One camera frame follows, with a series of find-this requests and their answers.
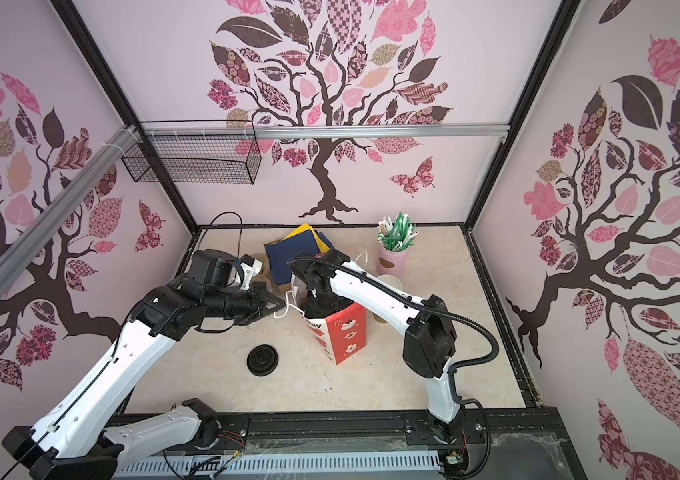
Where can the black wire basket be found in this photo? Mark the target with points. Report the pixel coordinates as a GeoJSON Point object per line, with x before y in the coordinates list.
{"type": "Point", "coordinates": [225, 153]}

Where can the stack of black lids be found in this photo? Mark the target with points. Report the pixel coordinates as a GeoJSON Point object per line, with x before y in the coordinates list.
{"type": "Point", "coordinates": [262, 360]}

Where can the stack of paper cups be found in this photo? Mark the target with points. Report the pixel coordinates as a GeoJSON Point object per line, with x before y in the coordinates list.
{"type": "Point", "coordinates": [393, 282]}

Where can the white cable duct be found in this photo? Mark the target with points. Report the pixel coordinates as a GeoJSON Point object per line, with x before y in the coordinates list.
{"type": "Point", "coordinates": [278, 466]}

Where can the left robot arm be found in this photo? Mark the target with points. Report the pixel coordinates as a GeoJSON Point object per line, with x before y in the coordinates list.
{"type": "Point", "coordinates": [73, 441]}

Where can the aluminium rail back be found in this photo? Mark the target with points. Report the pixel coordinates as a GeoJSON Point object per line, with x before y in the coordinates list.
{"type": "Point", "coordinates": [365, 131]}

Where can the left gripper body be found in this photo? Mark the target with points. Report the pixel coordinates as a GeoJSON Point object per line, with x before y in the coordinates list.
{"type": "Point", "coordinates": [244, 305]}

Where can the aluminium rail left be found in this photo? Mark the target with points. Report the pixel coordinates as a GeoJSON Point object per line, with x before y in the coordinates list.
{"type": "Point", "coordinates": [21, 253]}

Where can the aluminium rail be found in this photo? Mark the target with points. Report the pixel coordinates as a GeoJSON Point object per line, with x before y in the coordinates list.
{"type": "Point", "coordinates": [21, 253]}
{"type": "Point", "coordinates": [365, 131]}

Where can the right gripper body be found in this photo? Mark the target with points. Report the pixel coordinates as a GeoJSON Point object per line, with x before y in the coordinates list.
{"type": "Point", "coordinates": [318, 307]}

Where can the white red paper bag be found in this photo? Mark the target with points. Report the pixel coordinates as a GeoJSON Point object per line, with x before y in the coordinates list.
{"type": "Point", "coordinates": [340, 335]}

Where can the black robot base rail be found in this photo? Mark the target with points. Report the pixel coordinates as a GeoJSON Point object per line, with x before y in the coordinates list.
{"type": "Point", "coordinates": [505, 443]}

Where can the navy napkin stack box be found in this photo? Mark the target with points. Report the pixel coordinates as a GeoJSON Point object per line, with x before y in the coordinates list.
{"type": "Point", "coordinates": [303, 240]}

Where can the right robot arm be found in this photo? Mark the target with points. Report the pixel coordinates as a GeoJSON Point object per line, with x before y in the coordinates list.
{"type": "Point", "coordinates": [425, 324]}

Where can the pink straw holder cup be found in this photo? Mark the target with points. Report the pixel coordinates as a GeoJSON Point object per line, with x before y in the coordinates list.
{"type": "Point", "coordinates": [391, 262]}

